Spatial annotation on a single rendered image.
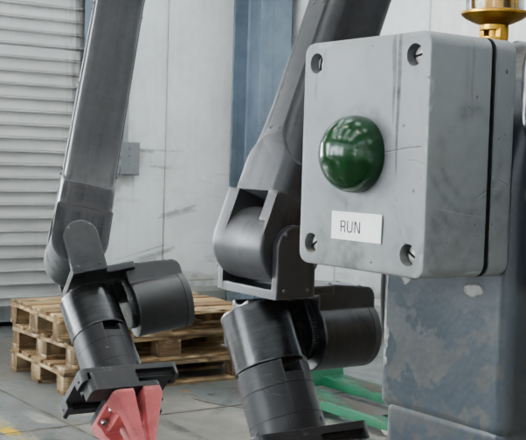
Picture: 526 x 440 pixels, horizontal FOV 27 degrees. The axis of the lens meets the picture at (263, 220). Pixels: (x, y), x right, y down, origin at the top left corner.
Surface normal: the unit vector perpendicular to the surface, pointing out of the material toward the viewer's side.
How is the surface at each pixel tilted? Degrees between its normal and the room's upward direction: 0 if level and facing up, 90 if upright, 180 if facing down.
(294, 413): 63
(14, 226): 92
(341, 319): 54
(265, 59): 90
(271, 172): 70
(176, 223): 89
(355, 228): 90
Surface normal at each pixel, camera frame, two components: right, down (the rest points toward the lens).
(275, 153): -0.75, -0.35
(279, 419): -0.25, -0.29
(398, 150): -0.82, 0.00
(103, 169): 0.35, -0.52
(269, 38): 0.57, 0.06
